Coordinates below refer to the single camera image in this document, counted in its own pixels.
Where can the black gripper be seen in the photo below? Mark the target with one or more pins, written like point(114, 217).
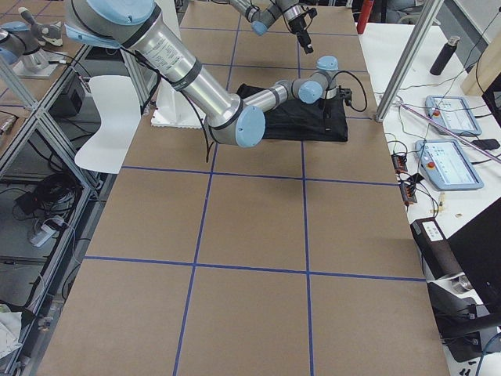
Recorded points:
point(297, 25)
point(328, 103)

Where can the black printed t-shirt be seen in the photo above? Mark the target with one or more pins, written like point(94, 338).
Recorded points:
point(299, 121)

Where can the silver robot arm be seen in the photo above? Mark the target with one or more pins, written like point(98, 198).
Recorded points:
point(138, 26)
point(293, 13)

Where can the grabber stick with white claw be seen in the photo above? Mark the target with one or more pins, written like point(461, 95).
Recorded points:
point(422, 113)

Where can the red cylinder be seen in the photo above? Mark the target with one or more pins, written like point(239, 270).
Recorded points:
point(364, 15)

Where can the far blue teach pendant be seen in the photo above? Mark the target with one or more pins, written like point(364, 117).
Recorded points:
point(453, 113)

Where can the blue teach pendant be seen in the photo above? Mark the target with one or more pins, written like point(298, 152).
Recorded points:
point(446, 167)
point(453, 113)

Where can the near blue teach pendant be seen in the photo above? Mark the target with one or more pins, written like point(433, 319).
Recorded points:
point(446, 167)

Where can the black water bottle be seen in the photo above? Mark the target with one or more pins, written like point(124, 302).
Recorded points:
point(445, 55)

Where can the black phone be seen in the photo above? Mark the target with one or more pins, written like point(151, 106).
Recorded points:
point(487, 144)

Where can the white curved plastic shield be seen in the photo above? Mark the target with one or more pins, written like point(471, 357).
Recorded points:
point(118, 106)

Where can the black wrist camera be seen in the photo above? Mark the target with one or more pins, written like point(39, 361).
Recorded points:
point(345, 95)
point(311, 12)

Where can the aluminium frame post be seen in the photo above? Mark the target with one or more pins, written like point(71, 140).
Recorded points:
point(416, 39)

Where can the white central pedestal column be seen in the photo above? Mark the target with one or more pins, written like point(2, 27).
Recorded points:
point(172, 109)

